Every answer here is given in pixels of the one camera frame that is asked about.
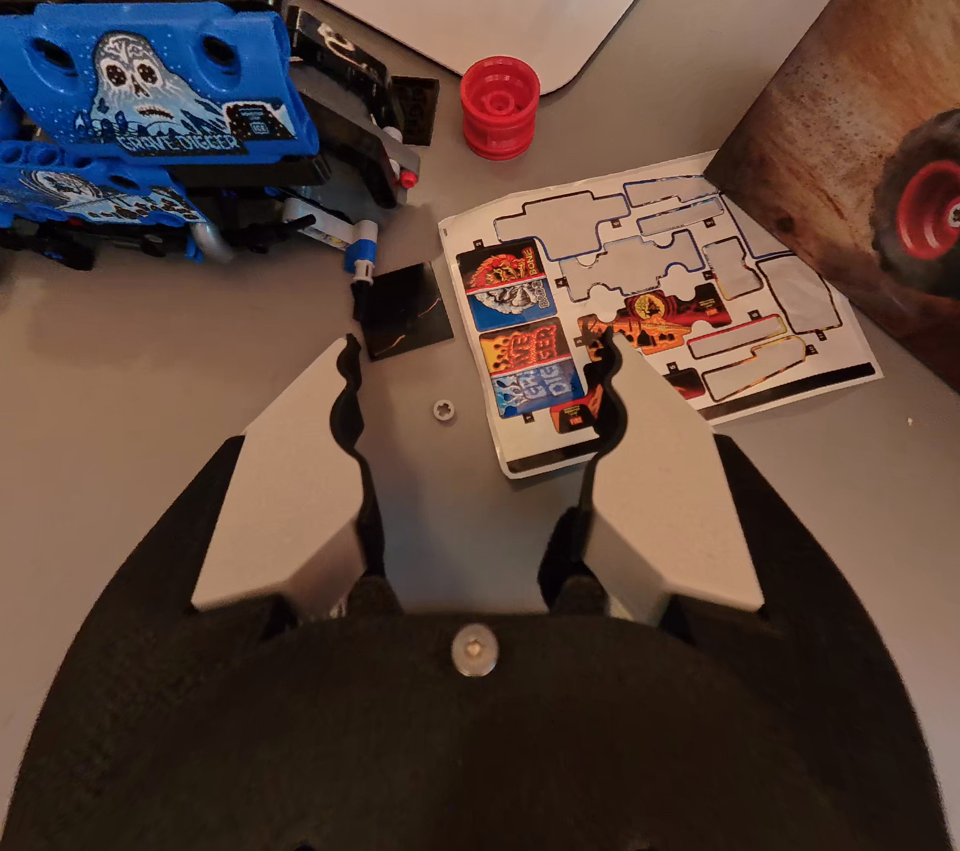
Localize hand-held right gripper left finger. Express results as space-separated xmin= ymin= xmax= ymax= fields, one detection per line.
xmin=191 ymin=333 xmax=387 ymax=616

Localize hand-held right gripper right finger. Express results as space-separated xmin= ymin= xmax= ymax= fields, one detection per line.
xmin=540 ymin=333 xmax=766 ymax=623

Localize sticker sheet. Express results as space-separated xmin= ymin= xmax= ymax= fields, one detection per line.
xmin=437 ymin=149 xmax=885 ymax=481

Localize black and blue brick truck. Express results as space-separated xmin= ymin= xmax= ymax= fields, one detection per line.
xmin=0 ymin=0 xmax=421 ymax=284

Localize grey desk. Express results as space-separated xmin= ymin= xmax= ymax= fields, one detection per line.
xmin=0 ymin=0 xmax=960 ymax=830

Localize black square tile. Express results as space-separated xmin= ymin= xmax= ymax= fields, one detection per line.
xmin=351 ymin=260 xmax=457 ymax=363
xmin=390 ymin=74 xmax=442 ymax=148

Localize red wheel rim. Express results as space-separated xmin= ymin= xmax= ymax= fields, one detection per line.
xmin=459 ymin=55 xmax=542 ymax=161

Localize printed toy set box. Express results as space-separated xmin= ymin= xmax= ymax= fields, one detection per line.
xmin=703 ymin=0 xmax=960 ymax=396

